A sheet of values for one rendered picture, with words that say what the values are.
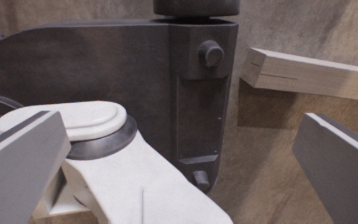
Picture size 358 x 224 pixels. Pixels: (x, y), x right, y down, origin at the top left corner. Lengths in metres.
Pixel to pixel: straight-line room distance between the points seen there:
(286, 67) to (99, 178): 0.57
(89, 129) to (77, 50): 0.18
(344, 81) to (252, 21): 0.37
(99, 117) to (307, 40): 0.71
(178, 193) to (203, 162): 0.32
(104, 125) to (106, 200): 0.12
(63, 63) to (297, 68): 0.62
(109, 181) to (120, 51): 0.26
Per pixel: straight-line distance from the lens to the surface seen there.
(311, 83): 0.77
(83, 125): 0.35
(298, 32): 0.80
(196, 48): 0.42
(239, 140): 0.88
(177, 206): 0.24
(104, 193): 0.30
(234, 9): 0.47
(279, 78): 0.69
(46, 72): 0.50
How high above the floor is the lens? 0.61
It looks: 59 degrees down
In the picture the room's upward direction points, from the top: 158 degrees clockwise
